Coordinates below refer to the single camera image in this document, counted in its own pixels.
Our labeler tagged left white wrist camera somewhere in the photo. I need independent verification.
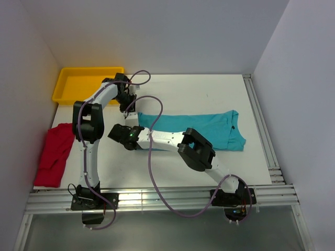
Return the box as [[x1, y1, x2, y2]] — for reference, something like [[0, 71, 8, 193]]
[[128, 85, 140, 95]]

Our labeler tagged yellow plastic tray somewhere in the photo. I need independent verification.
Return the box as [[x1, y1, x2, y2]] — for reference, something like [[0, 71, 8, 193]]
[[52, 66, 125, 106]]

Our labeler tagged teal t shirt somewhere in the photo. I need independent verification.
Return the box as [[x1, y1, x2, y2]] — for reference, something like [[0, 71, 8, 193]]
[[153, 110, 246, 152]]

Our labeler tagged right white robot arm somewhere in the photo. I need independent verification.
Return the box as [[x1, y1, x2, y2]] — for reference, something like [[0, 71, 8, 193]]
[[108, 124, 245, 204]]

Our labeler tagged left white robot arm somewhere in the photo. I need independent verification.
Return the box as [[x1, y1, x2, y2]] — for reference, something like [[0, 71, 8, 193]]
[[72, 73, 137, 209]]

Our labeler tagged aluminium rail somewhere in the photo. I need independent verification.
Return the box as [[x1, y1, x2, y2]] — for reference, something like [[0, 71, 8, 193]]
[[242, 73, 286, 185], [14, 183, 299, 250]]

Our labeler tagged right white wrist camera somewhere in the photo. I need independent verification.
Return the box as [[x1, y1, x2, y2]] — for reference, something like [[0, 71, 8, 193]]
[[124, 111, 139, 128]]

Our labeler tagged right side aluminium rail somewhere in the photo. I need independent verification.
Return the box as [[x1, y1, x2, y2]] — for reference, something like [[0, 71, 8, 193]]
[[242, 73, 286, 185]]

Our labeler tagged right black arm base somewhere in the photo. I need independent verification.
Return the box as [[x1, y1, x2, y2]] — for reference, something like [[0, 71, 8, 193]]
[[211, 185, 257, 221]]

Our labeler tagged front aluminium rail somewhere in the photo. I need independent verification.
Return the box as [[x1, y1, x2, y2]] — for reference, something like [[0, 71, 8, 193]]
[[14, 183, 299, 250]]

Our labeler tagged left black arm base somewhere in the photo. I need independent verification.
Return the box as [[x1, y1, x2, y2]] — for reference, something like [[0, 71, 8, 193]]
[[67, 184, 119, 226]]

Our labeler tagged red t shirt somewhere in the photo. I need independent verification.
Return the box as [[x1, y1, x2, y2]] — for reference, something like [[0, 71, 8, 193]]
[[33, 123, 75, 188]]

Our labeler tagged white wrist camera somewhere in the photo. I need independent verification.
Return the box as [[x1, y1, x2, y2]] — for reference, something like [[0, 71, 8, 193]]
[[124, 111, 139, 128], [128, 85, 140, 95]]

